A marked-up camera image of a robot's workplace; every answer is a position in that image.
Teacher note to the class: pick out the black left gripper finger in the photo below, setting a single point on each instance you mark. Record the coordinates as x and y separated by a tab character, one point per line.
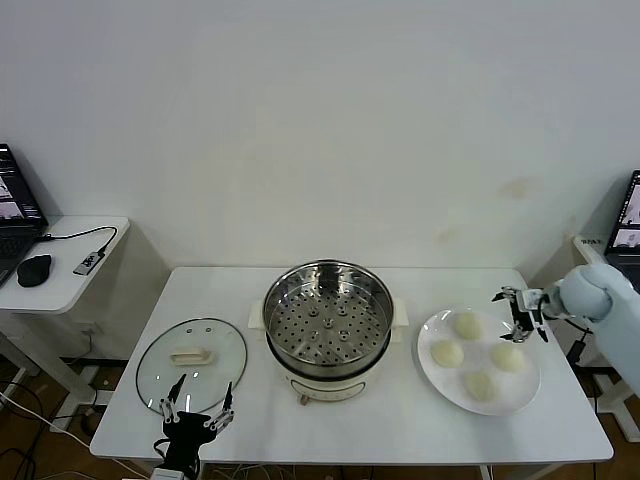
222	415
170	407

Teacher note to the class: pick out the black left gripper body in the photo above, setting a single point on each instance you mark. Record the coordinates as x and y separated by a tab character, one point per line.
185	432

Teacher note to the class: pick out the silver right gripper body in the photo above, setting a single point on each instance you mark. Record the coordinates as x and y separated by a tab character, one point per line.
532	302

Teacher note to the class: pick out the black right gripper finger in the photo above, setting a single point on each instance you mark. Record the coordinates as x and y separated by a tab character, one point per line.
509	294
522	325

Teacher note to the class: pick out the white steamed baozi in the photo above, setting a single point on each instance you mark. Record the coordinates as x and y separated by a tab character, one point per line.
470	326
507	358
447	353
480	386

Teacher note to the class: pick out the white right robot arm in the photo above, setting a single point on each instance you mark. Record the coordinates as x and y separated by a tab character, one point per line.
600	295

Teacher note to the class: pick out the perforated steel steamer basket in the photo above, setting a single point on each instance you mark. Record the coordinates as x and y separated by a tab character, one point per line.
300	320

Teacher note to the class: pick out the white round plate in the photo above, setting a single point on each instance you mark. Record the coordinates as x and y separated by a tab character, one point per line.
520	390

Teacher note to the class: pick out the cream electric cooking pot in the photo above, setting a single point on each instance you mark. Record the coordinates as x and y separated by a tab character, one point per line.
330	387

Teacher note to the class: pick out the black laptop with narrow screen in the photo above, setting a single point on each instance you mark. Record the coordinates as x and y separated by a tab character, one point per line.
627	220

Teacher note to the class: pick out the white side table rounded corner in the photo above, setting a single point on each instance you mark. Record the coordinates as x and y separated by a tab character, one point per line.
65	290

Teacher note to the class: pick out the small grey usb device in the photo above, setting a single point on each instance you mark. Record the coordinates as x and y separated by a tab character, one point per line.
89	262

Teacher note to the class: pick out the black computer mouse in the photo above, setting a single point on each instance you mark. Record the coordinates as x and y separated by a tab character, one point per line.
34	270

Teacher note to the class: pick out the black laptop with wide screen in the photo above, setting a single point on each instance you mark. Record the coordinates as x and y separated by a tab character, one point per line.
15	190

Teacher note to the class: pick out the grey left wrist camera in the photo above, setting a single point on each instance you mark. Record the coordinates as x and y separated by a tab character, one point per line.
162	475

